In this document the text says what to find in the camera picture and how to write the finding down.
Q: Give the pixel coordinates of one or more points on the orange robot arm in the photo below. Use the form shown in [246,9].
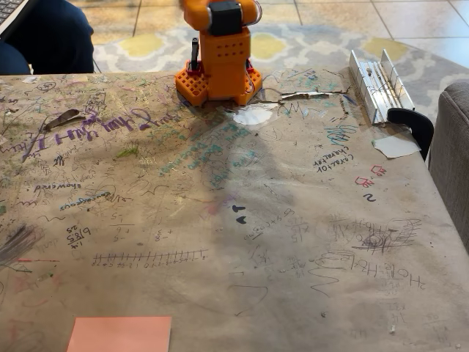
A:
[227,66]

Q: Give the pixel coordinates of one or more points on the white dough disc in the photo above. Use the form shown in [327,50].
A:
[253,116]

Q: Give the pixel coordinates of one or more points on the brown scribbled paper cover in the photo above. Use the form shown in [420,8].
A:
[146,220]

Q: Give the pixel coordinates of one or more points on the black red table clamp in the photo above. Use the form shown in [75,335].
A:
[250,65]
[194,55]

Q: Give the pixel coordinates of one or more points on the grey yellow patterned rug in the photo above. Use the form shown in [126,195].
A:
[311,47]

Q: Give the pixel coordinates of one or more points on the white tape piece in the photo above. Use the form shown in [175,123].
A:
[397,146]

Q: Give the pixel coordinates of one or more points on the pink sticky note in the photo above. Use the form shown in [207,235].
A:
[119,335]

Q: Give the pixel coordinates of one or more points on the grey sofa armrest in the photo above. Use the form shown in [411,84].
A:
[452,146]

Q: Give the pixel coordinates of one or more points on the dark blue trouser leg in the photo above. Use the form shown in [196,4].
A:
[58,40]

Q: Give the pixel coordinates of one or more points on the grey laptop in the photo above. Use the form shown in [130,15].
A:
[9,12]

